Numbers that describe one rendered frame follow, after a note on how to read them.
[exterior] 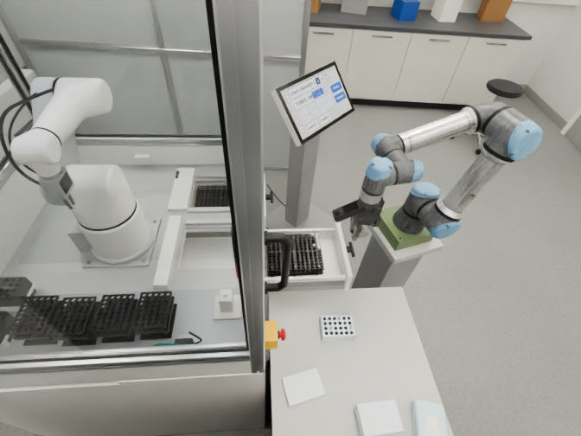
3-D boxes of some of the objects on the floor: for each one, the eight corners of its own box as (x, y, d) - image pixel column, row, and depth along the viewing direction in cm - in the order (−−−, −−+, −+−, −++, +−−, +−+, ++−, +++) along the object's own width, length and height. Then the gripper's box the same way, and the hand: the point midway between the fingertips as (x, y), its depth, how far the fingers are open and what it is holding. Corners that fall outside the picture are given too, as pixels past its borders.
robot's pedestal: (376, 278, 230) (411, 204, 173) (399, 316, 211) (447, 246, 155) (338, 290, 222) (363, 215, 165) (359, 330, 203) (394, 262, 147)
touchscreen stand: (341, 226, 262) (373, 112, 186) (307, 259, 238) (327, 143, 162) (295, 195, 282) (306, 82, 207) (259, 224, 258) (257, 106, 183)
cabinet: (263, 262, 233) (261, 179, 174) (265, 429, 165) (266, 385, 105) (126, 266, 225) (76, 180, 165) (69, 445, 156) (-50, 406, 97)
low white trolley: (362, 350, 195) (402, 286, 138) (392, 482, 153) (464, 467, 97) (267, 355, 189) (267, 291, 133) (271, 493, 148) (273, 484, 92)
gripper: (387, 209, 107) (372, 247, 123) (379, 187, 115) (365, 226, 130) (363, 209, 106) (350, 248, 122) (355, 187, 114) (344, 226, 130)
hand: (351, 234), depth 125 cm, fingers open, 3 cm apart
